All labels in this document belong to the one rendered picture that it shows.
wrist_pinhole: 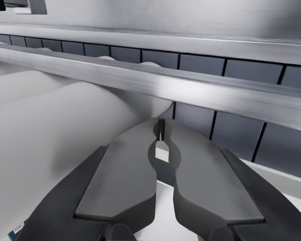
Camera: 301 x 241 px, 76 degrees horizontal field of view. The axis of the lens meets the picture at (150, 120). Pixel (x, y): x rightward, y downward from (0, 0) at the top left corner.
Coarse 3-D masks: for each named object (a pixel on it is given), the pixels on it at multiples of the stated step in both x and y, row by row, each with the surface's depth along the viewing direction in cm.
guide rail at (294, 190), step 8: (160, 136) 19; (160, 144) 18; (160, 152) 17; (168, 152) 17; (256, 168) 15; (264, 176) 14; (272, 176) 14; (280, 176) 14; (272, 184) 14; (280, 184) 14; (288, 184) 14; (296, 184) 14; (288, 192) 13; (296, 192) 13; (296, 200) 13
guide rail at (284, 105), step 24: (0, 48) 15; (24, 48) 15; (48, 72) 13; (72, 72) 12; (96, 72) 11; (120, 72) 10; (144, 72) 9; (168, 72) 9; (192, 72) 9; (168, 96) 9; (192, 96) 8; (216, 96) 8; (240, 96) 7; (264, 96) 7; (288, 96) 7; (264, 120) 7; (288, 120) 7
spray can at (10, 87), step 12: (24, 72) 13; (36, 72) 14; (0, 84) 11; (12, 84) 12; (24, 84) 12; (36, 84) 13; (48, 84) 13; (60, 84) 14; (0, 96) 11; (12, 96) 11; (24, 96) 12
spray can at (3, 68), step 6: (36, 48) 23; (42, 48) 24; (48, 48) 24; (0, 66) 19; (6, 66) 19; (12, 66) 20; (18, 66) 20; (0, 72) 19; (6, 72) 19; (12, 72) 20
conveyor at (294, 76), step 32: (192, 64) 16; (224, 64) 15; (256, 64) 14; (288, 64) 16; (192, 128) 18; (224, 128) 17; (256, 128) 15; (288, 128) 14; (256, 160) 16; (288, 160) 15
